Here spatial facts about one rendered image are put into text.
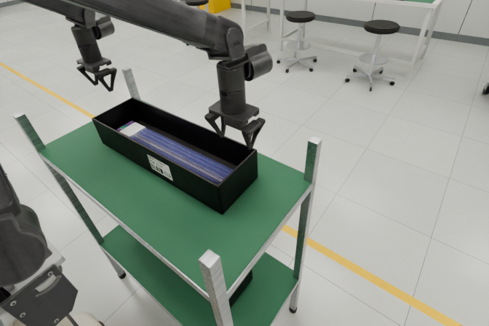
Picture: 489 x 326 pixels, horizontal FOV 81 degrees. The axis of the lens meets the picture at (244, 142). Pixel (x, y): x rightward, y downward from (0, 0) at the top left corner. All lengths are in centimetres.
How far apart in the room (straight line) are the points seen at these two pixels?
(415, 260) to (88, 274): 188
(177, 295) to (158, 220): 61
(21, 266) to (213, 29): 46
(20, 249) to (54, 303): 34
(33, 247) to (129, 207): 43
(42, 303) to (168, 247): 27
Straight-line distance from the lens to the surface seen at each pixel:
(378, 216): 212
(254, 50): 63
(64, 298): 83
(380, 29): 330
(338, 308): 175
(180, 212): 84
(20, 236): 49
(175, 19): 52
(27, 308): 79
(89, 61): 105
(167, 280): 143
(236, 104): 62
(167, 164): 85
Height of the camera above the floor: 159
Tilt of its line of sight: 39 degrees down
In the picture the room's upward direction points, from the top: 4 degrees counter-clockwise
